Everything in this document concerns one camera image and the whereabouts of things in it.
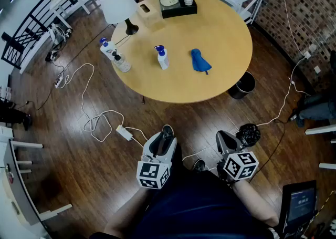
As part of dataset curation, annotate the white power adapter block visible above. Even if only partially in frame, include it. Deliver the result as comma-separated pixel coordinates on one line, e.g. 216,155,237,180
115,124,133,141

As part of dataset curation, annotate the person's right forearm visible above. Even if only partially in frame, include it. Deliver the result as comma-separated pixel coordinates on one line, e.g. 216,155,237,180
232,179,279,227

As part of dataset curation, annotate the black lamp cable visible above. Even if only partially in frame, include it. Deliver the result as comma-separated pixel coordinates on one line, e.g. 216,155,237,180
114,34,131,48

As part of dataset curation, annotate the person's black shoe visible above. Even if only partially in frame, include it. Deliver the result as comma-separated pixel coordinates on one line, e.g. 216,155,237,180
162,124,175,139
193,158,206,173

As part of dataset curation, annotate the person's left forearm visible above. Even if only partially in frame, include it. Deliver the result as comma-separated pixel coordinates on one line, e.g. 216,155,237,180
103,186,158,237

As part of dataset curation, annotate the clear black-pump bottle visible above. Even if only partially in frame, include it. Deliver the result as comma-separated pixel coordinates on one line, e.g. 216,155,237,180
112,50,131,73

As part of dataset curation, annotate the person's dark blue clothing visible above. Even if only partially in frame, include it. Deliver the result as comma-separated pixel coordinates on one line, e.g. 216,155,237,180
90,142,275,239

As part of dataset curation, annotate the black floor cable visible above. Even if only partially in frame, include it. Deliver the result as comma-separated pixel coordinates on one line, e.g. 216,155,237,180
248,120,287,183

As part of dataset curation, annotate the black plastic bag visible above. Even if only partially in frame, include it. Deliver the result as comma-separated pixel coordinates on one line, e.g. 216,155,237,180
235,123,261,147

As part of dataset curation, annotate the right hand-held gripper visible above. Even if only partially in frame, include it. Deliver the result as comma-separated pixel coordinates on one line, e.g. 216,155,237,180
215,130,259,184

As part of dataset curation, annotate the white device with cables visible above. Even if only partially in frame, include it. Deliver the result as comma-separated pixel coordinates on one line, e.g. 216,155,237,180
48,24,73,46

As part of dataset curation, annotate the black power adapter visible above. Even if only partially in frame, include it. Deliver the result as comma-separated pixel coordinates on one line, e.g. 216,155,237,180
45,50,58,63

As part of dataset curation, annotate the white grey rack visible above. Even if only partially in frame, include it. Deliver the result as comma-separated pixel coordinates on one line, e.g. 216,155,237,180
0,124,74,239

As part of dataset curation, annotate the looped white cable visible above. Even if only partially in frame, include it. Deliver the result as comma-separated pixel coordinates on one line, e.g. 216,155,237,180
55,63,148,149

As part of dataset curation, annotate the wooden tissue box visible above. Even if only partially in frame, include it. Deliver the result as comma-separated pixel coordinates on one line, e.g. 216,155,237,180
136,3,166,32

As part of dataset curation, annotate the long white wall cable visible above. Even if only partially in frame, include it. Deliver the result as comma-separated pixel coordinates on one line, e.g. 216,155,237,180
256,0,312,127

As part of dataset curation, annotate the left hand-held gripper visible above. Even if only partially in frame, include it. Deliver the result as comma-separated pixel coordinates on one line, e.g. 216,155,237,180
136,131,178,190

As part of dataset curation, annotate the black railing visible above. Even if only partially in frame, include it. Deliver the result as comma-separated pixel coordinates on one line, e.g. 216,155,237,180
1,0,106,70

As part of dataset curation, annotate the blue cloth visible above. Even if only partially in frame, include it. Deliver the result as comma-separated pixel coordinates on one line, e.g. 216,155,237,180
191,48,212,75

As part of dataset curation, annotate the white power strip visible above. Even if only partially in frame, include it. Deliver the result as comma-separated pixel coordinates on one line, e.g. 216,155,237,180
54,72,65,89

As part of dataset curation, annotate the black monitor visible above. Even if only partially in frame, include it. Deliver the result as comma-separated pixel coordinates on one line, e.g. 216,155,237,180
278,180,318,239

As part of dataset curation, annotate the black trash bin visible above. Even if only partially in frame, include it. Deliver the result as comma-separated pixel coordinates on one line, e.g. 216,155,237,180
227,71,256,100

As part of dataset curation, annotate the white table lamp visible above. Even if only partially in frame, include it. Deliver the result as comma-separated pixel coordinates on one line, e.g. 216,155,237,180
99,0,139,36

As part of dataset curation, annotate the white bottle blue cap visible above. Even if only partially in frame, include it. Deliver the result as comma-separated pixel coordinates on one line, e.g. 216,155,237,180
99,37,118,60

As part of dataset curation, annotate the black tray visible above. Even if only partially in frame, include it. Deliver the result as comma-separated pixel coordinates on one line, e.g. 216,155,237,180
159,0,198,19

